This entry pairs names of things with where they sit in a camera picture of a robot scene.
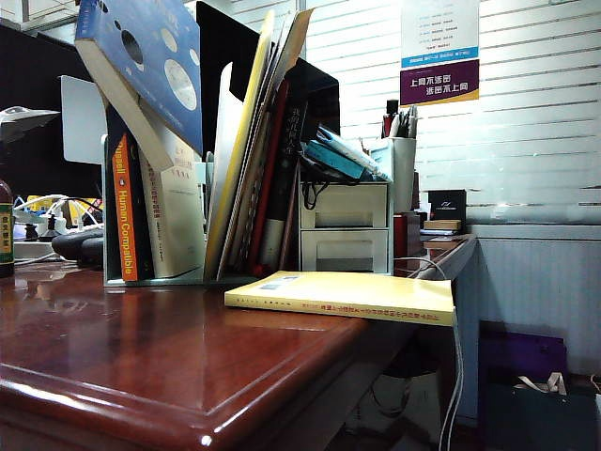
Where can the white paper poster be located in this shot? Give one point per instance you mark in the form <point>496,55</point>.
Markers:
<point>440,28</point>

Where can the white paper bag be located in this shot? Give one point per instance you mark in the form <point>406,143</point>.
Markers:
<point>418,404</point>

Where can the cream white paperback book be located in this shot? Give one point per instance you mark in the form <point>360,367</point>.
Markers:
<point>178,211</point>

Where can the orange spine Human Compatible book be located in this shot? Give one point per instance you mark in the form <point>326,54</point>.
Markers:
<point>126,211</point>

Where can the black book with white title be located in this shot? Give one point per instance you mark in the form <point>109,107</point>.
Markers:
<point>291,155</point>

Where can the blue book with white circles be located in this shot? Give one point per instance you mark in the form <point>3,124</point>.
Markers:
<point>145,89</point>

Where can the white box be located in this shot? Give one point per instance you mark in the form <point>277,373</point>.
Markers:
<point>598,423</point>

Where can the white desktop drawer unit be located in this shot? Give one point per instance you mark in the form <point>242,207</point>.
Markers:
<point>346,204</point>

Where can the yellow paperback book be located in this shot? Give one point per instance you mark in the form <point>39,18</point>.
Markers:
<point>338,291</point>

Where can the pale green book rack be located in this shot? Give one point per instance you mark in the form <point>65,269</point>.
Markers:
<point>155,282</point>

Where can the thin red book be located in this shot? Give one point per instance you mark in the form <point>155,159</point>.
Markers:
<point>270,178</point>

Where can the white pen holder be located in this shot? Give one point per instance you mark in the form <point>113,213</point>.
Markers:
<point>403,174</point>

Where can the white plastic folder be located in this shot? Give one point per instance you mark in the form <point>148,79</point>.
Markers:
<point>225,122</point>

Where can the brown bottle with green label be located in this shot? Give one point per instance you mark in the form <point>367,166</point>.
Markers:
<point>5,235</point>

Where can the yellow folder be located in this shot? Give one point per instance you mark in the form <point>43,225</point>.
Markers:
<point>235,178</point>

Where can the leaning folders and books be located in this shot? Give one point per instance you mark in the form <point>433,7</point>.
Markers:
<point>296,37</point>

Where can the teal box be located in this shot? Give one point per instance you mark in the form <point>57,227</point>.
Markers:
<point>334,159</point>

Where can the black padded case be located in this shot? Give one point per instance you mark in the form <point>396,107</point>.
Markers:
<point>77,246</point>

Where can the purple sign with white text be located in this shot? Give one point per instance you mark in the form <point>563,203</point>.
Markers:
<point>440,83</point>

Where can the teal books on drawers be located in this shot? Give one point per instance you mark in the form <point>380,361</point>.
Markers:
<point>358,155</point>

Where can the silver pen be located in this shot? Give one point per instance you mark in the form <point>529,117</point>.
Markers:
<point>412,123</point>
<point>403,127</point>

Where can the black file holder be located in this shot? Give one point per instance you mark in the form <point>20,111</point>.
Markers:
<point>220,47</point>

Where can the small black box with logo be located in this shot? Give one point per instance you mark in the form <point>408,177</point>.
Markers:
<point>448,206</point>

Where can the small stack of notebooks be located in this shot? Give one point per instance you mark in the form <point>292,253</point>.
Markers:
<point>442,226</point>

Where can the purple paper bag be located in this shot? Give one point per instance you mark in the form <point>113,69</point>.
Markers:
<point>526,352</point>

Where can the dark red box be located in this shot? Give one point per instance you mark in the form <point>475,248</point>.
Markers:
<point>406,235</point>

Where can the red marker with black cap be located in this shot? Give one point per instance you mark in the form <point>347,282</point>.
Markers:
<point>391,122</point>

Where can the black computer monitor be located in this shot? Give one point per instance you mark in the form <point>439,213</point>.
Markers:
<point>28,70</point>

